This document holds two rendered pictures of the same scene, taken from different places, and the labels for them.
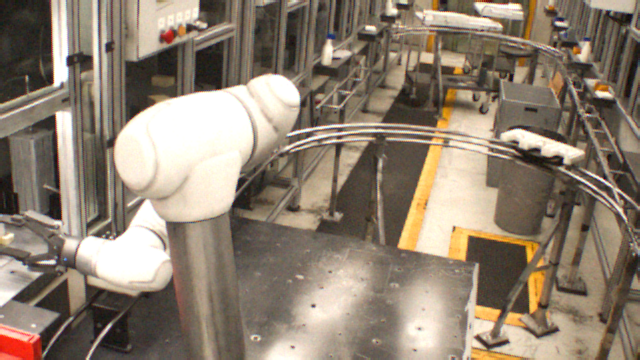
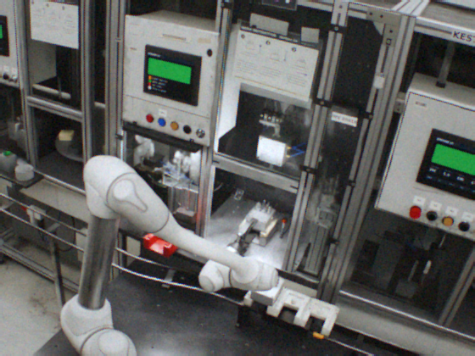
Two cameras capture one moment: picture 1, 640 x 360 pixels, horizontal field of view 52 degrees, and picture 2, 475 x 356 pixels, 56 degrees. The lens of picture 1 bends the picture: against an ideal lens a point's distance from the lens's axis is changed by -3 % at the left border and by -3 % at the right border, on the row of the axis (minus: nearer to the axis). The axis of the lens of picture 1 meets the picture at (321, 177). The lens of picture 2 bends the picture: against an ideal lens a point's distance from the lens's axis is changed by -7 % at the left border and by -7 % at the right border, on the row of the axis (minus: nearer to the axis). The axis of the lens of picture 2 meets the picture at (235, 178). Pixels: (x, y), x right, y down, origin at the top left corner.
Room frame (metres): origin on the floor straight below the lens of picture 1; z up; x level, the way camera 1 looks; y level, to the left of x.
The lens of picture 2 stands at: (1.54, -0.97, 2.23)
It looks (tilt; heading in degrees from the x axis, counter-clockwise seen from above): 30 degrees down; 99
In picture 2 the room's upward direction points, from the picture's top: 8 degrees clockwise
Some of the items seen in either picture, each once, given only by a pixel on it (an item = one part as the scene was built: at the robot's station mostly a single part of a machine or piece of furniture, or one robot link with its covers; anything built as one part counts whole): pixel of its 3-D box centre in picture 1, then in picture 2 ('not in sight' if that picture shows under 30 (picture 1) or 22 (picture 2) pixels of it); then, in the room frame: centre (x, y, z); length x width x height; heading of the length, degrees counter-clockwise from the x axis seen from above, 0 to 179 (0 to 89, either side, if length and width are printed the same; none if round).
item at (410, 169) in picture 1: (414, 126); not in sight; (5.81, -0.79, 0.01); 5.85 x 0.59 x 0.01; 168
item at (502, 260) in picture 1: (495, 272); not in sight; (3.24, -1.01, 0.01); 1.00 x 0.55 x 0.01; 168
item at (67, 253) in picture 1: (67, 250); (236, 248); (1.33, 0.57, 1.01); 0.09 x 0.07 x 0.08; 78
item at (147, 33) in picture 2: not in sight; (181, 73); (0.96, 0.85, 1.60); 0.42 x 0.29 x 0.46; 168
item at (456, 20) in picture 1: (452, 58); not in sight; (6.69, -1.19, 0.48); 0.88 x 0.56 x 0.96; 96
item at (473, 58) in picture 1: (494, 43); not in sight; (7.85, -1.85, 0.48); 0.84 x 0.58 x 0.97; 176
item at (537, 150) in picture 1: (540, 151); not in sight; (2.92, -0.99, 0.84); 0.37 x 0.14 x 0.10; 46
